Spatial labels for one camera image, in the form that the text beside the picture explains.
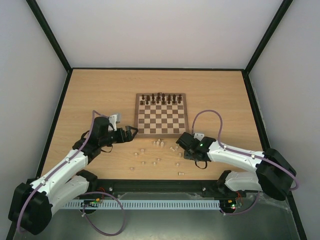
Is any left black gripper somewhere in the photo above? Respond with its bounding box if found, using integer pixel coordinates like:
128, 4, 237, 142
100, 126, 139, 147

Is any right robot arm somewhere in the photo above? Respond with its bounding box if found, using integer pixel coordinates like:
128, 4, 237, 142
176, 132, 297, 201

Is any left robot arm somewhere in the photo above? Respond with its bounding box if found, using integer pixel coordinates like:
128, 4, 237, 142
8, 114, 138, 235

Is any dark chess pieces row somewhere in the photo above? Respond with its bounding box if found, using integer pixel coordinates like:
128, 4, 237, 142
136, 92, 186, 106

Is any wooden chessboard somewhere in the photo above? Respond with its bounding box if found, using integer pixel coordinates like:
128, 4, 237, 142
134, 96, 189, 139

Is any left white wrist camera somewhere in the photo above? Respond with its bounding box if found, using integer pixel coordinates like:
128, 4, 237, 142
108, 113, 121, 132

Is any light blue cable duct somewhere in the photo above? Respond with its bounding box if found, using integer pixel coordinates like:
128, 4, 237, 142
62, 199, 221, 210

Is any black aluminium rail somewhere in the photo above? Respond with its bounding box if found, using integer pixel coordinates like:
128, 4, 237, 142
89, 179, 254, 200

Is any black frame post left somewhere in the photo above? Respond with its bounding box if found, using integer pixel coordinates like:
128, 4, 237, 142
26, 0, 72, 73

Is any black frame post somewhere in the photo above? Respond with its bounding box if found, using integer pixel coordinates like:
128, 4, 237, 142
245, 0, 293, 74
26, 0, 72, 73

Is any black frame post right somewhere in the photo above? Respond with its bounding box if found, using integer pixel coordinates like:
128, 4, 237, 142
245, 0, 293, 74

